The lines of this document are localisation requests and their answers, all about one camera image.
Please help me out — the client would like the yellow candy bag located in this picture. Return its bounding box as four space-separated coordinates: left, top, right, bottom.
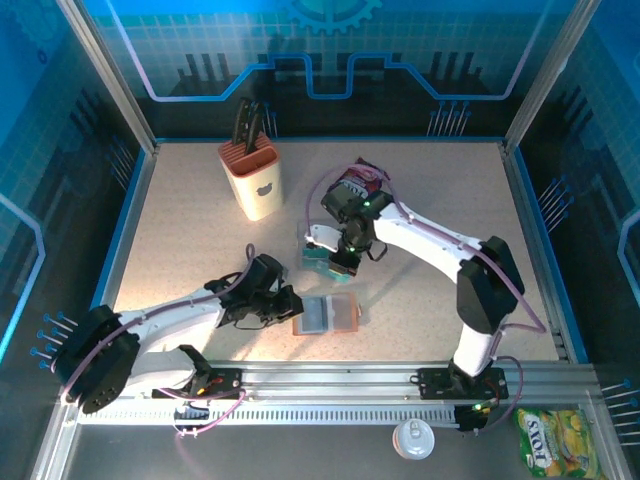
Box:
514 407 609 480

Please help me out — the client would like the aluminium frame post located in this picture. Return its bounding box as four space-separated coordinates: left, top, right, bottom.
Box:
501 0 604 154
55 0 161 156

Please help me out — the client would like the black handled knife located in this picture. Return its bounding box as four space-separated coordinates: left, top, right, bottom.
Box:
243 112 264 155
232 97 261 145

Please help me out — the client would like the white tin can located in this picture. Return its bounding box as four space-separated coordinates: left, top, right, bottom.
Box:
392 418 436 460

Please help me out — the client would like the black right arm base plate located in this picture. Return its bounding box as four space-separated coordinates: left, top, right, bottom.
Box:
417 367 510 401

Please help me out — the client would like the aluminium side rail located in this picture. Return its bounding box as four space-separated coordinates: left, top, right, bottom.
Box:
501 139 591 364
89 142 161 321

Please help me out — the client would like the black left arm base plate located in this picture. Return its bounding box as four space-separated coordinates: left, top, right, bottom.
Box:
149 368 247 401

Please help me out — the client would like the white slotted cable duct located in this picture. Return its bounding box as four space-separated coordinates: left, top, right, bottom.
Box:
74 403 461 427

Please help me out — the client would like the aluminium mounting rail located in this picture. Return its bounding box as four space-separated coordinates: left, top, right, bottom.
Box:
59 359 601 406

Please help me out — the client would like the beige knife block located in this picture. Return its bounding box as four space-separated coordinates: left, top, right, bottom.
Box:
217 139 285 222

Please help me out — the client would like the black connector box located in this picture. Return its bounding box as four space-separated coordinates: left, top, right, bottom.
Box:
453 399 501 435
172 402 211 439

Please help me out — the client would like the purple candy bag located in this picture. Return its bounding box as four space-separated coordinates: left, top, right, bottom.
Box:
339 156 391 196

